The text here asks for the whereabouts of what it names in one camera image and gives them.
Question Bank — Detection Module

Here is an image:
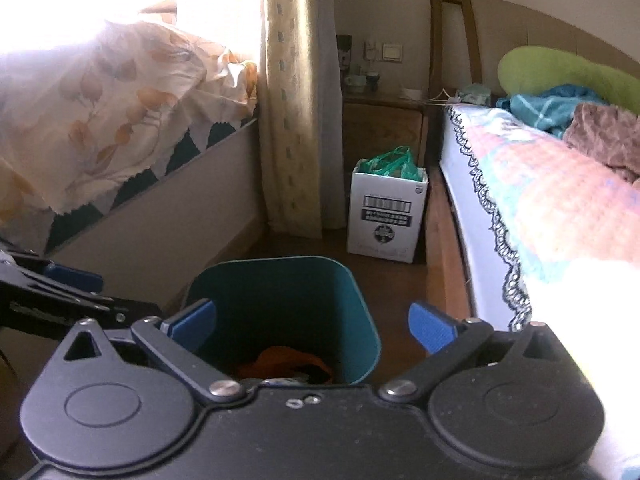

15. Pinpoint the teal plastic trash bin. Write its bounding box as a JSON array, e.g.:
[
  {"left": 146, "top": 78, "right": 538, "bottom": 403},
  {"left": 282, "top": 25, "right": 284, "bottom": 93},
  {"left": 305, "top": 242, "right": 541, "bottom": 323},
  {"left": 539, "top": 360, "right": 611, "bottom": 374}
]
[{"left": 184, "top": 256, "right": 382, "bottom": 385}]

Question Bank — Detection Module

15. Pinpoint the white printed cardboard box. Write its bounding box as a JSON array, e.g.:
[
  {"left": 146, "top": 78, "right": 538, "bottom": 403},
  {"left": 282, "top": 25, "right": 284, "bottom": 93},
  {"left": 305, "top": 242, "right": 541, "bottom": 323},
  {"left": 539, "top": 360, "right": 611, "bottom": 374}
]
[{"left": 347, "top": 159, "right": 428, "bottom": 263}]

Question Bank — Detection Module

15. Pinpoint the wall switch plate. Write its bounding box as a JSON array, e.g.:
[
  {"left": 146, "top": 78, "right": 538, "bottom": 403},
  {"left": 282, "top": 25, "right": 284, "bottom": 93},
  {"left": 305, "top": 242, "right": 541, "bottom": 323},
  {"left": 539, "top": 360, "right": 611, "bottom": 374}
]
[{"left": 381, "top": 44, "right": 404, "bottom": 63}]

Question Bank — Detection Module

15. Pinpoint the blue towel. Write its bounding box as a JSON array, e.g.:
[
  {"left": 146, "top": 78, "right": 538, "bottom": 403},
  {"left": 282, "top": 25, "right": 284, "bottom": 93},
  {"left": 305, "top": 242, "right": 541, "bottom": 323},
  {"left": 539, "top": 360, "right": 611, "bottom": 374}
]
[{"left": 496, "top": 84, "right": 608, "bottom": 139}]

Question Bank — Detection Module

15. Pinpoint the green plastic bag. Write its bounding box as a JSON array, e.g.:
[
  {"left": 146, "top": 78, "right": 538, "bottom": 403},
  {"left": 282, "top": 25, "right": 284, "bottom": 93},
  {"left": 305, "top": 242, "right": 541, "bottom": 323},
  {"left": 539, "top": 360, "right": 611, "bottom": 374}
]
[{"left": 356, "top": 145, "right": 422, "bottom": 182}]

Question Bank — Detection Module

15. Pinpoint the wooden bed frame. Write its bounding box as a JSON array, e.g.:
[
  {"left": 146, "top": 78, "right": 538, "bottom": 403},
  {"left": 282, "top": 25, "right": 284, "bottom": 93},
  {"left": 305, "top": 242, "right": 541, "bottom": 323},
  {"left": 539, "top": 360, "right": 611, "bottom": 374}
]
[{"left": 424, "top": 166, "right": 472, "bottom": 320}]

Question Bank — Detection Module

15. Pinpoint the beige padded headboard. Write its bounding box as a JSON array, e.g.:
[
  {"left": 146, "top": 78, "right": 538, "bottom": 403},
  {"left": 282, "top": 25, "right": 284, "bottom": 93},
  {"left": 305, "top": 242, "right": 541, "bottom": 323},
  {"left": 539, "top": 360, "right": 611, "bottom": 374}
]
[{"left": 428, "top": 0, "right": 639, "bottom": 98}]

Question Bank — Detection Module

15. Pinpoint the floral leaf blanket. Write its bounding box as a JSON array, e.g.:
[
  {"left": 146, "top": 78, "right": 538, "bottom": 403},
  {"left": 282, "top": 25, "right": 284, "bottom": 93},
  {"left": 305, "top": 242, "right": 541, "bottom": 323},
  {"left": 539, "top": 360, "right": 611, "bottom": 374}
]
[{"left": 1, "top": 22, "right": 258, "bottom": 234}]

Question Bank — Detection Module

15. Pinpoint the wooden nightstand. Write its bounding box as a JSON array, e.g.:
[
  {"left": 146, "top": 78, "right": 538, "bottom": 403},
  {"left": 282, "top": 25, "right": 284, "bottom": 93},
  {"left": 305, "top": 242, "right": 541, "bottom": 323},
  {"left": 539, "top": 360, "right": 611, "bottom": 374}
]
[{"left": 342, "top": 93, "right": 438, "bottom": 172}]

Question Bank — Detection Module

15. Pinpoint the beige patterned curtain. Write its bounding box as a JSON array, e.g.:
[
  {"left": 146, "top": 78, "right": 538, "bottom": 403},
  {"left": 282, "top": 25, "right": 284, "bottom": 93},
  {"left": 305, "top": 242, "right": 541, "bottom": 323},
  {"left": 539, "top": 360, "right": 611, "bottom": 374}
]
[{"left": 258, "top": 0, "right": 346, "bottom": 238}]

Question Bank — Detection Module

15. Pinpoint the green long pillow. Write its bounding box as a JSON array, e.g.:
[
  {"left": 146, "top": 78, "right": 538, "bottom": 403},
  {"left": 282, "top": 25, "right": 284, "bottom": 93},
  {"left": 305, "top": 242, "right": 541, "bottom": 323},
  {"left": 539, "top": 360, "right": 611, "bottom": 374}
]
[{"left": 497, "top": 46, "right": 639, "bottom": 115}]

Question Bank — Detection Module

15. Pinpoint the brown fuzzy blanket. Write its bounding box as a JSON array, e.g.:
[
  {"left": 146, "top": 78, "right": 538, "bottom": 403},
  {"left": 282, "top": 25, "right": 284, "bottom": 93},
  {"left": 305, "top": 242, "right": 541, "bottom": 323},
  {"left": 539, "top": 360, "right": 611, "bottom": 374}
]
[{"left": 563, "top": 102, "right": 640, "bottom": 188}]

